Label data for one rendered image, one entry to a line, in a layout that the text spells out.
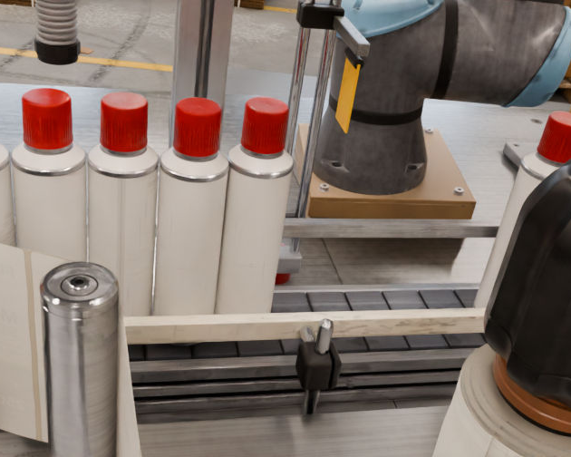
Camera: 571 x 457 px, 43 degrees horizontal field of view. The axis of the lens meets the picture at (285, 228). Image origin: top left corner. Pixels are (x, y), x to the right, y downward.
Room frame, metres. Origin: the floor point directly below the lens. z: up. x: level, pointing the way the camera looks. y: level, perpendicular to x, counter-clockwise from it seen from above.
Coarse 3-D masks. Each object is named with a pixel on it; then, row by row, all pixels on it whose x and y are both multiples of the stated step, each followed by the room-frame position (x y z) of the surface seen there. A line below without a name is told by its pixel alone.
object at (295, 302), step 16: (272, 304) 0.54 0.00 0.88; (288, 304) 0.54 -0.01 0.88; (304, 304) 0.54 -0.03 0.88; (320, 304) 0.55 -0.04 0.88; (336, 304) 0.55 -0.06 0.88; (352, 304) 0.56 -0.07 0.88; (368, 304) 0.56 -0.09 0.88; (384, 304) 0.56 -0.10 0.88; (400, 304) 0.57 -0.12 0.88; (416, 304) 0.57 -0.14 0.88; (432, 304) 0.58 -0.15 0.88; (448, 304) 0.58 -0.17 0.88; (464, 304) 0.58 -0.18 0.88; (368, 336) 0.51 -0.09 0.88; (384, 336) 0.52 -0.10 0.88; (400, 336) 0.52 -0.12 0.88; (416, 336) 0.52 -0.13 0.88; (432, 336) 0.53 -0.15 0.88; (448, 336) 0.53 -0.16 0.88; (464, 336) 0.53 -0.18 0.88; (480, 336) 0.54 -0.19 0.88; (128, 352) 0.44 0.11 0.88; (144, 352) 0.45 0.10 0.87; (160, 352) 0.45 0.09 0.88; (176, 352) 0.45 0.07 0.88; (192, 352) 0.46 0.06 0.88; (208, 352) 0.46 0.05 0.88; (224, 352) 0.46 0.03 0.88; (240, 352) 0.47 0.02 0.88; (256, 352) 0.47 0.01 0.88; (272, 352) 0.47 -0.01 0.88; (288, 352) 0.48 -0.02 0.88; (352, 352) 0.49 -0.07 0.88; (368, 352) 0.50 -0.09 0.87
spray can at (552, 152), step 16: (560, 112) 0.59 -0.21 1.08; (560, 128) 0.56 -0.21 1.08; (544, 144) 0.57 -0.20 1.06; (560, 144) 0.56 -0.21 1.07; (528, 160) 0.58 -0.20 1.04; (544, 160) 0.57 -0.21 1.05; (560, 160) 0.56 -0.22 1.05; (528, 176) 0.56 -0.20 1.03; (544, 176) 0.56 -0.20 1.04; (512, 192) 0.58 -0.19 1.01; (528, 192) 0.56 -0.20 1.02; (512, 208) 0.57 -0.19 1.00; (512, 224) 0.56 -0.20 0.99; (496, 240) 0.58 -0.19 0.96; (496, 256) 0.57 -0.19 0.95; (496, 272) 0.56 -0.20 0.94; (480, 288) 0.58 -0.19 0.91; (480, 304) 0.57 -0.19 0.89
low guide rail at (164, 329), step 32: (128, 320) 0.44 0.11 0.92; (160, 320) 0.45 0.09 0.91; (192, 320) 0.45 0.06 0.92; (224, 320) 0.46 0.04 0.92; (256, 320) 0.47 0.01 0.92; (288, 320) 0.47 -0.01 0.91; (320, 320) 0.48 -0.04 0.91; (352, 320) 0.49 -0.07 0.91; (384, 320) 0.50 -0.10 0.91; (416, 320) 0.50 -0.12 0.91; (448, 320) 0.51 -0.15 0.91; (480, 320) 0.52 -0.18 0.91
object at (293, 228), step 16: (288, 224) 0.55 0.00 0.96; (304, 224) 0.55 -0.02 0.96; (320, 224) 0.56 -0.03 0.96; (336, 224) 0.56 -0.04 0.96; (352, 224) 0.56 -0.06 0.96; (368, 224) 0.57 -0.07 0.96; (384, 224) 0.57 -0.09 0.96; (400, 224) 0.58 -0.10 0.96; (416, 224) 0.58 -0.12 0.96; (432, 224) 0.59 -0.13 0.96; (448, 224) 0.59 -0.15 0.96; (464, 224) 0.60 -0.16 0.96; (480, 224) 0.60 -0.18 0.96; (496, 224) 0.60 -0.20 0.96
